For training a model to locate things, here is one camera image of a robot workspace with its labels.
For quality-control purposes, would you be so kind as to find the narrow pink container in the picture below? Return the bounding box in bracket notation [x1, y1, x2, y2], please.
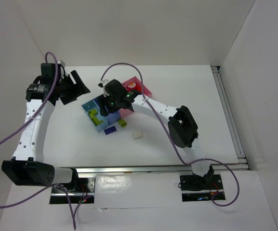
[119, 109, 132, 118]

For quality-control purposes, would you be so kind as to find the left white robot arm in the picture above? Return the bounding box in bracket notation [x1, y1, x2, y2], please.
[1, 61, 90, 186]

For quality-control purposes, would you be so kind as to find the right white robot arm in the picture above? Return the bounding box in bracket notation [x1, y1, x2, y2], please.
[98, 79, 214, 185]

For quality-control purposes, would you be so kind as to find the white lego brick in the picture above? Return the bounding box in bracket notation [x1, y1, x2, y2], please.
[132, 131, 143, 140]

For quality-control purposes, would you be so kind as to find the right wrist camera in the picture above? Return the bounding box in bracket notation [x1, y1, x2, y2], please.
[98, 79, 109, 97]

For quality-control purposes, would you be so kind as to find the right side aluminium rail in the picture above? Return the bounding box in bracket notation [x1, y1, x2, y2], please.
[211, 66, 248, 165]

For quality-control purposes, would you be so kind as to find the front aluminium rail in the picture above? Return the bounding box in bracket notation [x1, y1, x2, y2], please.
[71, 162, 250, 175]

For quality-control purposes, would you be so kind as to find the dark blue container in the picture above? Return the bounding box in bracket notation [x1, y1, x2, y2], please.
[94, 95, 120, 125]

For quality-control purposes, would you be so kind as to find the green 2x4 lego brick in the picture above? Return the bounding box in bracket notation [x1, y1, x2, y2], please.
[88, 109, 103, 126]

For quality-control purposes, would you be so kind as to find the green lego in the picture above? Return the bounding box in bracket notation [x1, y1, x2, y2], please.
[118, 119, 127, 128]

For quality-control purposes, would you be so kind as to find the aluminium rail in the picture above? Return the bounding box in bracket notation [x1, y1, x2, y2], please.
[211, 66, 248, 165]
[71, 162, 250, 175]

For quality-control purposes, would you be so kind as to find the light blue container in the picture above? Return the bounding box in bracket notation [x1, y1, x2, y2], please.
[81, 100, 109, 132]

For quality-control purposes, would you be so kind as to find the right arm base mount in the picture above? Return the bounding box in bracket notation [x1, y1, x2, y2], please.
[178, 174, 225, 202]

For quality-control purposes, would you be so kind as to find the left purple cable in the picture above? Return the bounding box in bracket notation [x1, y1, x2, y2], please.
[0, 51, 78, 231]

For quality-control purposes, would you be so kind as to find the purple 2x4 lego brick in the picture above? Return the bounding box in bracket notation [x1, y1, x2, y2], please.
[104, 126, 117, 135]

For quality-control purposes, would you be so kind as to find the red curved decorated lego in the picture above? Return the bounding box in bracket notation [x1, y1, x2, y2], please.
[128, 82, 136, 89]

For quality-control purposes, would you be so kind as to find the large pink container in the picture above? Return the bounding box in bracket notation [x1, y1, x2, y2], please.
[122, 77, 152, 98]

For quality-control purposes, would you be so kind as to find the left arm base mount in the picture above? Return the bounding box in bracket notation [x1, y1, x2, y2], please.
[49, 177, 96, 205]

